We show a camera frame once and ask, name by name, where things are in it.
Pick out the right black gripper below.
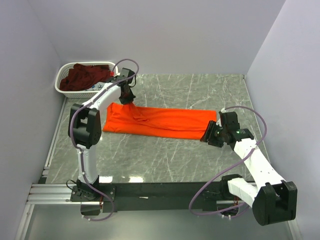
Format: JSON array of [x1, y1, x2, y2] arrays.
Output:
[[199, 120, 227, 148]]

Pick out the orange polo shirt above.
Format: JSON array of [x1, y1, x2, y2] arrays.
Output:
[[102, 102, 217, 140]]

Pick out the white plastic laundry basket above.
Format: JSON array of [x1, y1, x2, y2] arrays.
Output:
[[54, 61, 119, 99]]

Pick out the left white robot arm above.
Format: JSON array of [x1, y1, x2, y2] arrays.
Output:
[[68, 68, 137, 202]]

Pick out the white printed shirt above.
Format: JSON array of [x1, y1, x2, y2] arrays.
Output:
[[85, 81, 106, 92]]

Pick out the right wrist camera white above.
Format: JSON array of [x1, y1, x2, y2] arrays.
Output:
[[216, 107, 227, 127]]

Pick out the dark red shirt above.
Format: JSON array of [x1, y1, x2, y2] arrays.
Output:
[[59, 63, 113, 92]]

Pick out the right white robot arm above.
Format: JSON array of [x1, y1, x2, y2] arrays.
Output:
[[201, 108, 298, 226]]

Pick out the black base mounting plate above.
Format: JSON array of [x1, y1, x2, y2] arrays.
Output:
[[69, 181, 226, 214]]

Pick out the aluminium rail frame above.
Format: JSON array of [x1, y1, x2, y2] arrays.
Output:
[[14, 182, 303, 240]]

